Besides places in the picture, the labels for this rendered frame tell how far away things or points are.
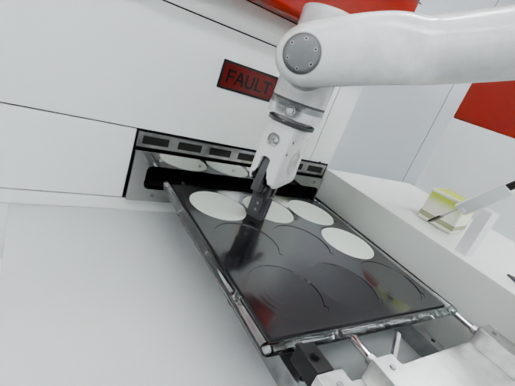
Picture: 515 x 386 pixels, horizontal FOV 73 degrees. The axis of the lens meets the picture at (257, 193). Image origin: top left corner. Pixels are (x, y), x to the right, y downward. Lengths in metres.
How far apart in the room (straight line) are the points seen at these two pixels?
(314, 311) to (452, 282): 0.30
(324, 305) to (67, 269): 0.33
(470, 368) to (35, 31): 0.72
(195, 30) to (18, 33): 0.24
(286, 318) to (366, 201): 0.41
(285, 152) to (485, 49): 0.27
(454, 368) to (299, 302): 0.22
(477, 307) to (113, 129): 0.64
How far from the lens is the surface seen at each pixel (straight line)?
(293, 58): 0.44
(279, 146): 0.51
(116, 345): 0.44
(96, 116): 0.60
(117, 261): 0.55
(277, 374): 0.45
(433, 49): 0.50
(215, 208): 0.58
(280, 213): 0.66
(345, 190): 0.80
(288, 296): 0.45
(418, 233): 0.70
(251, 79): 0.66
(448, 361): 0.56
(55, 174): 0.63
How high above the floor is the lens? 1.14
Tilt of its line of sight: 20 degrees down
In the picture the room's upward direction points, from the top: 21 degrees clockwise
